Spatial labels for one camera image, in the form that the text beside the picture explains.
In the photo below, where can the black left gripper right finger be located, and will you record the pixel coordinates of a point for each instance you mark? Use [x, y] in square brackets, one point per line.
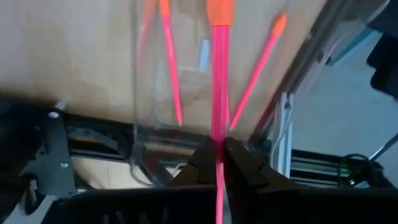
[311, 207]

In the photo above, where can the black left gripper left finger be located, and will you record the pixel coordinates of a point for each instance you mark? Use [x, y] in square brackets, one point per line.
[140, 205]

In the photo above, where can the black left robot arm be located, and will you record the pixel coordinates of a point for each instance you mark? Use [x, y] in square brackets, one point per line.
[53, 149]

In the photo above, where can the pink pencil orange eraser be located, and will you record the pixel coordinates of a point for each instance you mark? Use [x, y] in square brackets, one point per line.
[220, 77]
[258, 71]
[170, 62]

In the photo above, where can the clear plastic bin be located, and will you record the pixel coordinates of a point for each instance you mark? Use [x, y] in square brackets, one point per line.
[199, 93]

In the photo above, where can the silver aluminium extrusion post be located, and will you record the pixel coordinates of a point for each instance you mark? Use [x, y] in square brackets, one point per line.
[284, 140]

